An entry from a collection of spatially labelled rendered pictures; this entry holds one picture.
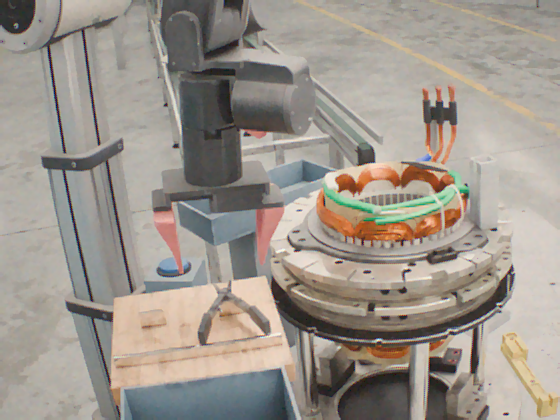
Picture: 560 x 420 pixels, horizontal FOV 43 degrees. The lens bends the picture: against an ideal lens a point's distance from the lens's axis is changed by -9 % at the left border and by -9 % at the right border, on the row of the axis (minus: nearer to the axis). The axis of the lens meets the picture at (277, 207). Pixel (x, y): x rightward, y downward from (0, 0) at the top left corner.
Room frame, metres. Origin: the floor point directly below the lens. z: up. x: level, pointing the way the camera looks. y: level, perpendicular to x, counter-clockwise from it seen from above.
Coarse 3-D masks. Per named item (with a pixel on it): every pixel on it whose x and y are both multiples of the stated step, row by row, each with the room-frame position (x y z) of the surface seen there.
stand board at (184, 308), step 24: (192, 288) 0.82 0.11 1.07; (240, 288) 0.81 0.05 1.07; (264, 288) 0.80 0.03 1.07; (120, 312) 0.77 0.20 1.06; (168, 312) 0.76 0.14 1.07; (192, 312) 0.76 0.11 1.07; (264, 312) 0.74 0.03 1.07; (120, 336) 0.72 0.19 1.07; (144, 336) 0.71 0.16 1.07; (168, 336) 0.71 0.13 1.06; (192, 336) 0.70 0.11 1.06; (216, 336) 0.70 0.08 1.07; (240, 336) 0.70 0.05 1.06; (192, 360) 0.66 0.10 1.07; (216, 360) 0.65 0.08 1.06; (240, 360) 0.65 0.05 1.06; (264, 360) 0.64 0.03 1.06; (288, 360) 0.64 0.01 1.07; (120, 384) 0.62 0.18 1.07; (144, 384) 0.62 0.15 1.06
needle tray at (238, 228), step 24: (288, 168) 1.23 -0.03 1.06; (312, 168) 1.22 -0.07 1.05; (288, 192) 1.10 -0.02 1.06; (312, 192) 1.13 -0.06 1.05; (192, 216) 1.07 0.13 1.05; (216, 216) 1.03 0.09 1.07; (240, 216) 1.05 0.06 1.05; (216, 240) 1.03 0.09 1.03; (240, 240) 1.11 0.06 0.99; (240, 264) 1.12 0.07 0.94; (264, 264) 1.09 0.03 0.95; (288, 336) 1.10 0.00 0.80
